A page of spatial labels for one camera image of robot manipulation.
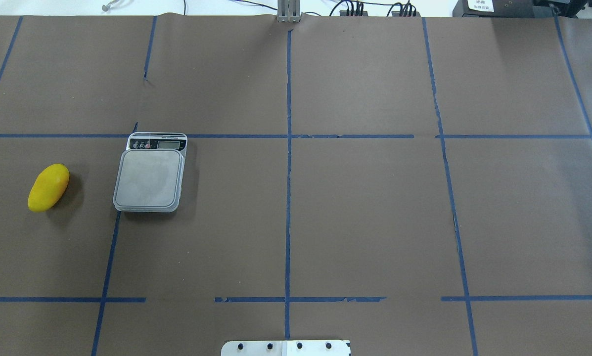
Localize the yellow mango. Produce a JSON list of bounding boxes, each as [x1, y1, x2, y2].
[[27, 164, 70, 212]]

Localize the brown paper table cover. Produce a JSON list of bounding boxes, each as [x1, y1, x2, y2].
[[0, 14, 592, 356]]

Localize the silver digital kitchen scale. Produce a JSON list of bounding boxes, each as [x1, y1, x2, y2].
[[112, 132, 187, 213]]

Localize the upper orange black connector module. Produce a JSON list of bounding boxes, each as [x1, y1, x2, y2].
[[332, 0, 367, 17]]

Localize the black box with label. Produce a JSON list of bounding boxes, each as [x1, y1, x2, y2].
[[452, 0, 554, 18]]

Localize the aluminium frame post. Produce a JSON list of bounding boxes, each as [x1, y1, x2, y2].
[[277, 0, 302, 23]]

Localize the white camera pillar with base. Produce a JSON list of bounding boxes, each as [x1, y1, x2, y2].
[[221, 340, 352, 356]]

